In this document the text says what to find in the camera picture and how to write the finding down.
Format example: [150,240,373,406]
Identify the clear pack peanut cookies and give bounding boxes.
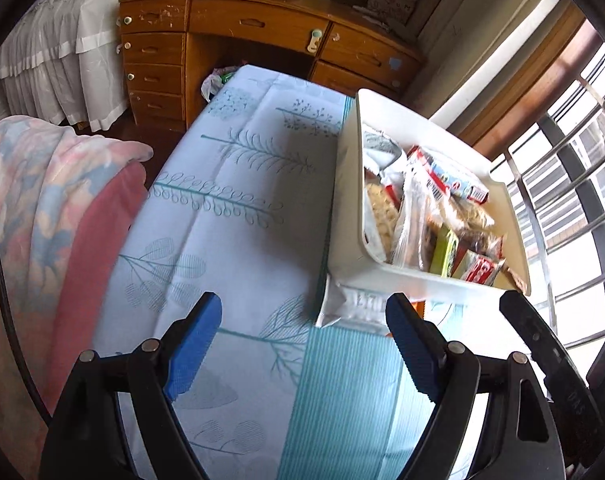
[365,183,399,254]

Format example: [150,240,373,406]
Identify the clear round rice cracker pack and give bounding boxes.
[450,196,495,231]

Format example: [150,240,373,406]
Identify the clear bag yellow pastries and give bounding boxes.
[391,169,438,272]

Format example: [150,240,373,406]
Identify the green white plastic bag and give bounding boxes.
[200,66,240,103]

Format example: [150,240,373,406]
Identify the white plastic storage bin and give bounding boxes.
[329,90,531,304]

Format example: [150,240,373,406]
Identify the window metal grille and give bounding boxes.
[491,46,605,354]

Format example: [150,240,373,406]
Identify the red biscuit roll pack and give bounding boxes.
[408,145,489,205]

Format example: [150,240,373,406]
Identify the brown white wafer pack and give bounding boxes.
[363,196,387,262]

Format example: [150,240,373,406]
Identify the pastel floral blanket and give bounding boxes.
[0,114,155,480]

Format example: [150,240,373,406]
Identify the wooden desk with drawers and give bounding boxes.
[118,0,425,133]

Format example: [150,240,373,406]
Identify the silver red stripe bag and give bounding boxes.
[362,130,407,177]

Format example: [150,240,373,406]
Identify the beige soda cracker pack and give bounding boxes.
[501,263,528,295]

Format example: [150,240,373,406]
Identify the light blue patterned tablecloth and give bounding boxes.
[93,66,433,479]

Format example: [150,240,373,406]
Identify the red Cookies snack pack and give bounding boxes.
[452,250,504,286]

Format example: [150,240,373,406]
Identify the black cable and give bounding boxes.
[0,213,54,426]

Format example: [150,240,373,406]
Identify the orange snack pack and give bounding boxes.
[412,301,425,318]

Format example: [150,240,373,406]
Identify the green tea candy pack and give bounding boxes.
[429,224,459,278]

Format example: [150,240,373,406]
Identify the small nut pack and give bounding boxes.
[459,230,504,260]

